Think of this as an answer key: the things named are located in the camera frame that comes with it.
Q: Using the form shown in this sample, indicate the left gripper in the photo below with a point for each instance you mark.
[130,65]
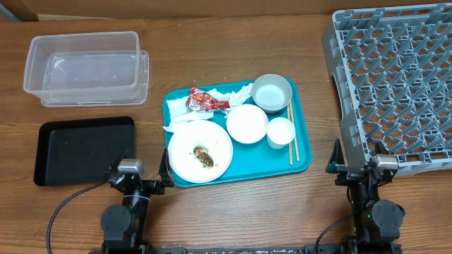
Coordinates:
[167,176]

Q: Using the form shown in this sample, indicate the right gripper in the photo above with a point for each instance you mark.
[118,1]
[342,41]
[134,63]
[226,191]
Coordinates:
[335,164]

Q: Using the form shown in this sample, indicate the brown food scrap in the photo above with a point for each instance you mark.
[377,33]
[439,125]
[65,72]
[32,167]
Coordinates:
[203,157]

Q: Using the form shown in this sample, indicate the white napkin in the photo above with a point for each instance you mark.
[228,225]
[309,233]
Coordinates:
[179,115]

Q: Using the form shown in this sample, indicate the large white plate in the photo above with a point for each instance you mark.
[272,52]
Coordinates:
[203,133]

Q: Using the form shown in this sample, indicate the small white cup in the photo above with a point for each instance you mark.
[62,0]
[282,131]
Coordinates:
[280,132]

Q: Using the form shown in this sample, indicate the red snack wrapper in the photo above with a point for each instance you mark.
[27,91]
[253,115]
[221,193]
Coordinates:
[200,100]

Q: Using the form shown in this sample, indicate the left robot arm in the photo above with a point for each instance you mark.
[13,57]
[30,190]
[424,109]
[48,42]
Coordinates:
[124,225]

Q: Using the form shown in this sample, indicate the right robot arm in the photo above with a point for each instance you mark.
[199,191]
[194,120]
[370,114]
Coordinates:
[376,222]

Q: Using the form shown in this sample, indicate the grey dishwasher rack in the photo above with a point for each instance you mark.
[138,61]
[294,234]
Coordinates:
[392,70]

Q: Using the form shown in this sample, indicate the black plastic tray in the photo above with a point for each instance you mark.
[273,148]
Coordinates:
[80,151]

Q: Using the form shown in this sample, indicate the teal serving tray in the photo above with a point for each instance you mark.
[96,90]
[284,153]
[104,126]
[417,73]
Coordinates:
[256,160]

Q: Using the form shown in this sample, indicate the wooden chopstick right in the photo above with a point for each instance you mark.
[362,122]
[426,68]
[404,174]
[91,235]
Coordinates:
[295,137]

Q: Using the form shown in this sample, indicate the wooden chopstick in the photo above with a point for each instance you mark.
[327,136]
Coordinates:
[295,137]
[290,143]

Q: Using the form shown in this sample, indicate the wooden chopstick left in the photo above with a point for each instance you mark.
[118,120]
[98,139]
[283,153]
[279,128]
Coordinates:
[290,143]

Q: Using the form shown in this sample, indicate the grey-green bowl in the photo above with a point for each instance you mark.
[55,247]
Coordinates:
[271,92]

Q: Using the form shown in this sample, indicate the clear plastic bin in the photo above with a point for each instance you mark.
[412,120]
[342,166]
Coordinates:
[87,69]

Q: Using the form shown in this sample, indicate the pink shallow bowl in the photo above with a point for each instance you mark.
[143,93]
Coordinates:
[247,124]

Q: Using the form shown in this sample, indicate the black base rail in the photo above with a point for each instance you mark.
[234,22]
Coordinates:
[307,249]

